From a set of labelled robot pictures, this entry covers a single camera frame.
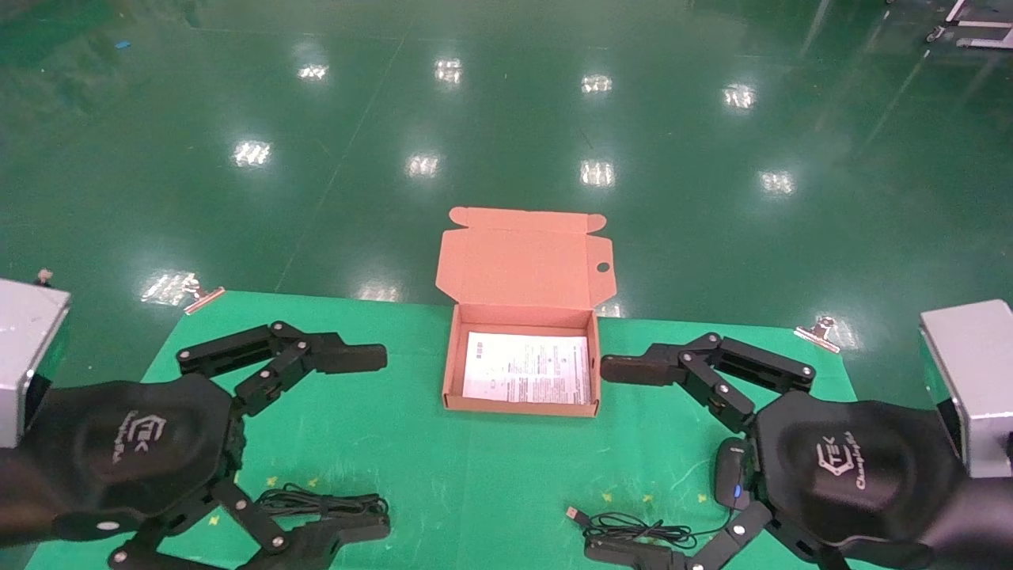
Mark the open brown cardboard box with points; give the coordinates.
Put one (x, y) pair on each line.
(522, 261)

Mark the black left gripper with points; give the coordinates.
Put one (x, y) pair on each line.
(134, 451)

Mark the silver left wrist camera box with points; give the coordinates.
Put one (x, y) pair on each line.
(24, 332)

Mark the white wheeled cart frame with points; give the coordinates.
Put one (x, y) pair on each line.
(977, 24)

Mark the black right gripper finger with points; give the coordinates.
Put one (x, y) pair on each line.
(641, 368)

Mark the white printed paper sheet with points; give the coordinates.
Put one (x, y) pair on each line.
(526, 368)

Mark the green table mat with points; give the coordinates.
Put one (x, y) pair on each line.
(491, 483)

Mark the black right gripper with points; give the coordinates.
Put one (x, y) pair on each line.
(863, 467)

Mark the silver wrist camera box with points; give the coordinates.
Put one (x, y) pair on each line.
(977, 380)
(24, 332)

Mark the silver metal binder clip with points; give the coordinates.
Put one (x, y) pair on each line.
(204, 298)
(819, 335)

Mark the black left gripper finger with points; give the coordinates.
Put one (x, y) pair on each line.
(348, 358)

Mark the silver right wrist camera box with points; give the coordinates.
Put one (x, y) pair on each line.
(977, 380)

